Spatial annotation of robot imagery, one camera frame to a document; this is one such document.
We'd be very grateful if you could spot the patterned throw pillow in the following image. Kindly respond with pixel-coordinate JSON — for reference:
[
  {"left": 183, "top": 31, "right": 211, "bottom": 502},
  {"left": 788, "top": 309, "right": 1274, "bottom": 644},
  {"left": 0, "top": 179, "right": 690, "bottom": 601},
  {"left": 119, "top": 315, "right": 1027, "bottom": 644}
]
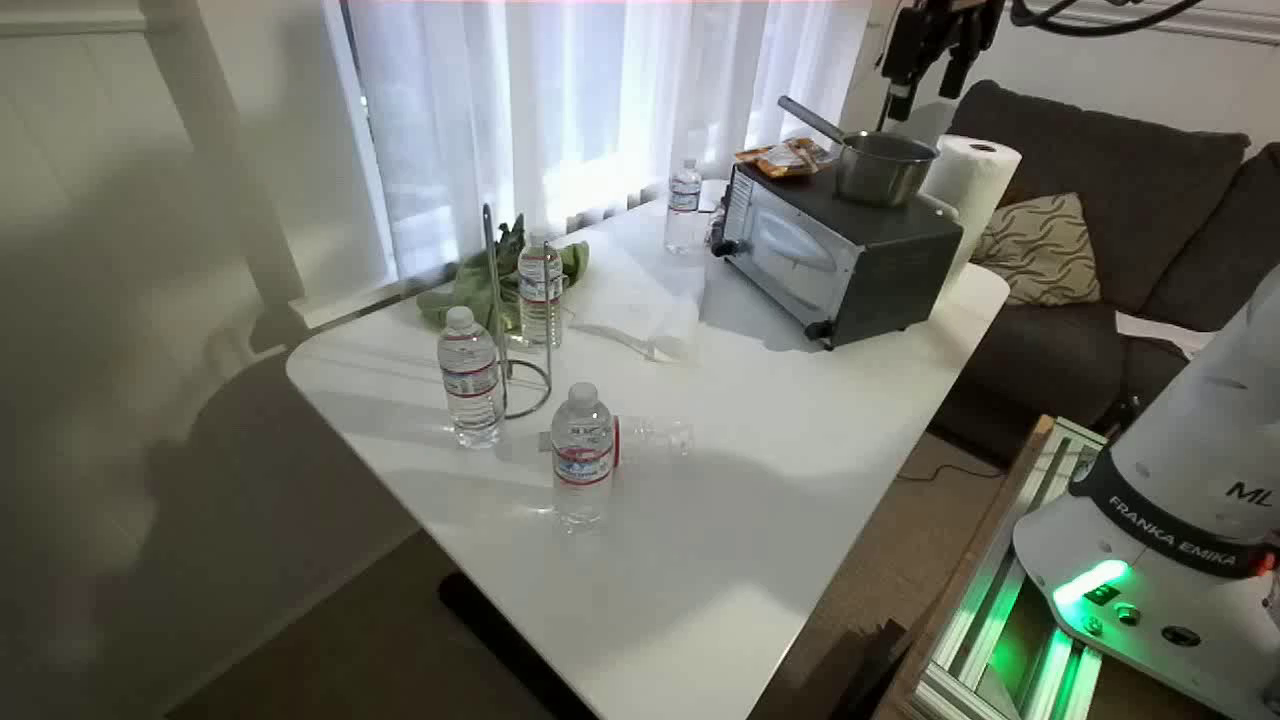
[{"left": 976, "top": 190, "right": 1100, "bottom": 309}]

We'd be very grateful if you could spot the water bottle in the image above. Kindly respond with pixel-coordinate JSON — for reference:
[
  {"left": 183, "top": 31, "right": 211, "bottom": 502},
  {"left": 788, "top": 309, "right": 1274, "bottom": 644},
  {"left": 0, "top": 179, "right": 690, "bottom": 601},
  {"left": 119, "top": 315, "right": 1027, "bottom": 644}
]
[
  {"left": 516, "top": 241, "right": 564, "bottom": 344},
  {"left": 666, "top": 161, "right": 700, "bottom": 256},
  {"left": 551, "top": 384, "right": 619, "bottom": 527},
  {"left": 436, "top": 302, "right": 505, "bottom": 447}
]

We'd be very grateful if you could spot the far water bottle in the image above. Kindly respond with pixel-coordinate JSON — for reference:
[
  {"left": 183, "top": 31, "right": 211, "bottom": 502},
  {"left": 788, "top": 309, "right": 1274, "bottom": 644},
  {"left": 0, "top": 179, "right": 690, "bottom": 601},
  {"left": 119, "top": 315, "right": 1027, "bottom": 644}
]
[{"left": 666, "top": 161, "right": 700, "bottom": 256}]

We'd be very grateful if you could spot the black cable overhead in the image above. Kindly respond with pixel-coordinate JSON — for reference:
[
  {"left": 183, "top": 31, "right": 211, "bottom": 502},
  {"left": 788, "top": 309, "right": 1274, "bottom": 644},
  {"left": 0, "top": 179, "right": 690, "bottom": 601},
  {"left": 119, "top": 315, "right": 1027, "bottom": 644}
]
[{"left": 1008, "top": 0, "right": 1200, "bottom": 38}]

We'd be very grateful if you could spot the middle water bottle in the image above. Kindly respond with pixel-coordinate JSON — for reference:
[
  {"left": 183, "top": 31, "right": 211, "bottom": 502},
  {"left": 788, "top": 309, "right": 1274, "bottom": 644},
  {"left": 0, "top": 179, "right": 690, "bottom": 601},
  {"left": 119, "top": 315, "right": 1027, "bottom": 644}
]
[{"left": 516, "top": 241, "right": 564, "bottom": 344}]

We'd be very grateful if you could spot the front water bottle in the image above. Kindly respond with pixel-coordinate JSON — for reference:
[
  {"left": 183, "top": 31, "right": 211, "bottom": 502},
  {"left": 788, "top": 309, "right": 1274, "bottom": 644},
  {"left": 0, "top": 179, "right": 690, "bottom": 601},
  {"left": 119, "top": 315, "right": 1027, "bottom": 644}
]
[{"left": 551, "top": 384, "right": 619, "bottom": 527}]

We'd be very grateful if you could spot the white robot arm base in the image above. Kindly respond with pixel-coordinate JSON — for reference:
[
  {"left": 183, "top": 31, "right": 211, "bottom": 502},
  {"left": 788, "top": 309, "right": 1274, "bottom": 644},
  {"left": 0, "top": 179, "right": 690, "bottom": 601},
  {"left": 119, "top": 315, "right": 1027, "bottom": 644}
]
[{"left": 1011, "top": 269, "right": 1280, "bottom": 720}]

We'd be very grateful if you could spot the silver pot with handle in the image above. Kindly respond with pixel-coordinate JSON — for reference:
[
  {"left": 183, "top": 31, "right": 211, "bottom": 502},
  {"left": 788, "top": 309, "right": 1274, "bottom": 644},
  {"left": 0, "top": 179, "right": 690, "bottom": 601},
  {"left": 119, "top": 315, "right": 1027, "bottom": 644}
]
[{"left": 779, "top": 97, "right": 938, "bottom": 206}]

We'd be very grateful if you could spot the aluminium frame mount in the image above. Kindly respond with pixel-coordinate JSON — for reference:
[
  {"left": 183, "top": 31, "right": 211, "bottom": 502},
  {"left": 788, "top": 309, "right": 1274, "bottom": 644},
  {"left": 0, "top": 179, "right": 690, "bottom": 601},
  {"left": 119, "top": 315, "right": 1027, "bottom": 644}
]
[{"left": 872, "top": 417, "right": 1105, "bottom": 720}]

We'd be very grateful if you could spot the snack bag on oven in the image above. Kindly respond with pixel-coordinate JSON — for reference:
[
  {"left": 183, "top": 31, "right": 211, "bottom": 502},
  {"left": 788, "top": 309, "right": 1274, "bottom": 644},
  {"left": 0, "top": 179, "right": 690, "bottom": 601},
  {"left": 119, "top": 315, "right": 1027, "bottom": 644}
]
[{"left": 739, "top": 134, "right": 828, "bottom": 179}]

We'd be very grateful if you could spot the dark grey sofa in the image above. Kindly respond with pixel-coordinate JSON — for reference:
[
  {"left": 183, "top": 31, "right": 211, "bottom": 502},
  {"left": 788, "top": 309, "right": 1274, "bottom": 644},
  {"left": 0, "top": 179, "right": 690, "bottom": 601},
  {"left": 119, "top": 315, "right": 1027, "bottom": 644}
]
[{"left": 934, "top": 79, "right": 1280, "bottom": 462}]

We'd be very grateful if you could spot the left water bottle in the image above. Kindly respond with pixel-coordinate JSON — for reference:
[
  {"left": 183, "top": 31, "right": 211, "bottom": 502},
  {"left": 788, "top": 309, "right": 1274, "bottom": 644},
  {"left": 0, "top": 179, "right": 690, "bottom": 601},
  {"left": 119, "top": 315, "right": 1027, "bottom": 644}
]
[{"left": 436, "top": 302, "right": 505, "bottom": 447}]

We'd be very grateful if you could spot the green leafy plant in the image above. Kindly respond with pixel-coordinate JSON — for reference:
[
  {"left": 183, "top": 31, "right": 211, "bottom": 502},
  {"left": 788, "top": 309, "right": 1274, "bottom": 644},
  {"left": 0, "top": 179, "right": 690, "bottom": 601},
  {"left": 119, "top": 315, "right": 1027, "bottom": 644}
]
[{"left": 418, "top": 219, "right": 526, "bottom": 333}]

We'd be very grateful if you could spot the white paper towel roll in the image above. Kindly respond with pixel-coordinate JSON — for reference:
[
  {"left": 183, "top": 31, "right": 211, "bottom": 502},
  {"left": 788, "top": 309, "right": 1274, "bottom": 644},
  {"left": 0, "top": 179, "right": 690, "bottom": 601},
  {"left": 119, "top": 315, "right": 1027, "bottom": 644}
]
[{"left": 920, "top": 134, "right": 1019, "bottom": 259}]

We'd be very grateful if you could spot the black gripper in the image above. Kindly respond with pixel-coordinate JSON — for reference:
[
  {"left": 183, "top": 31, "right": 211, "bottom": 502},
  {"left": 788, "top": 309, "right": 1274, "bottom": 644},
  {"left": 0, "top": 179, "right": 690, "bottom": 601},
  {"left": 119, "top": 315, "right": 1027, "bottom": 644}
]
[{"left": 880, "top": 0, "right": 1003, "bottom": 121}]

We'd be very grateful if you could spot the white sheer curtain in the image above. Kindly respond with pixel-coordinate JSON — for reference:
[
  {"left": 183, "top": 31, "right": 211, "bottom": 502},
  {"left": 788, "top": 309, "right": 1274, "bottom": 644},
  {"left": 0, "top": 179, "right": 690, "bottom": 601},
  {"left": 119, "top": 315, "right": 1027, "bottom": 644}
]
[{"left": 346, "top": 0, "right": 872, "bottom": 277}]

